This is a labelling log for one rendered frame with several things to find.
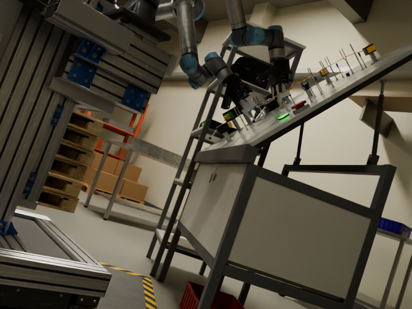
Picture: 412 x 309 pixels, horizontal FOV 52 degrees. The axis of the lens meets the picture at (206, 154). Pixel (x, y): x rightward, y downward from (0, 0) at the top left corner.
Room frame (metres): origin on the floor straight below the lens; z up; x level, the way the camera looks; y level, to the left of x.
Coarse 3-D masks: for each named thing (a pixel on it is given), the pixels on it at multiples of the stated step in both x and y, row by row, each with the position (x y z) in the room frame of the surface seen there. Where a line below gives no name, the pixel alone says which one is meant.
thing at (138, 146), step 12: (108, 144) 4.95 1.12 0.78; (120, 144) 4.64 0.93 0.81; (132, 144) 4.46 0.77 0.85; (144, 144) 4.53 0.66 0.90; (156, 156) 4.65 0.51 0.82; (168, 156) 4.74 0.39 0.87; (180, 156) 4.83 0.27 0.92; (96, 180) 4.95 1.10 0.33; (120, 180) 4.50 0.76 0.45; (96, 192) 4.88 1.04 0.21; (120, 204) 4.59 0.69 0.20; (132, 204) 4.91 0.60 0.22; (108, 216) 4.50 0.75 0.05; (168, 216) 4.98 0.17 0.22
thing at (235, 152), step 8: (248, 144) 1.61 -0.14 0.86; (200, 152) 2.61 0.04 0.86; (208, 152) 2.34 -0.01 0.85; (216, 152) 2.12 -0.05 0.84; (224, 152) 1.94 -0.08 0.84; (232, 152) 1.79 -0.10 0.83; (240, 152) 1.65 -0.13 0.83; (248, 152) 1.61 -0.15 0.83; (256, 152) 1.62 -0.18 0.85; (200, 160) 2.51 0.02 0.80; (208, 160) 2.26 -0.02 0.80; (216, 160) 2.06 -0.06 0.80; (224, 160) 1.90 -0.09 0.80; (232, 160) 1.77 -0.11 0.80; (240, 160) 1.66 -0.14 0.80; (248, 160) 1.61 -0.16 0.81
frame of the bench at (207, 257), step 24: (264, 168) 1.63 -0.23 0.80; (240, 192) 1.62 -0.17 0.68; (312, 192) 1.66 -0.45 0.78; (240, 216) 1.62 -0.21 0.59; (192, 240) 2.16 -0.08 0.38; (168, 264) 2.74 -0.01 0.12; (216, 264) 1.62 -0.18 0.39; (360, 264) 1.71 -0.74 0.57; (216, 288) 1.62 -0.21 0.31; (264, 288) 1.65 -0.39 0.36; (288, 288) 1.67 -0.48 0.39
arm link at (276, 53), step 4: (276, 48) 1.86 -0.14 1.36; (280, 48) 1.86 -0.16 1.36; (272, 52) 1.87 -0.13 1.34; (276, 52) 1.86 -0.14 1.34; (280, 52) 1.86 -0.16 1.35; (284, 52) 1.88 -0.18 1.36; (272, 56) 1.87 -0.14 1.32; (276, 56) 1.86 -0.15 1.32; (280, 56) 1.86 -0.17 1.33; (284, 56) 1.88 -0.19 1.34
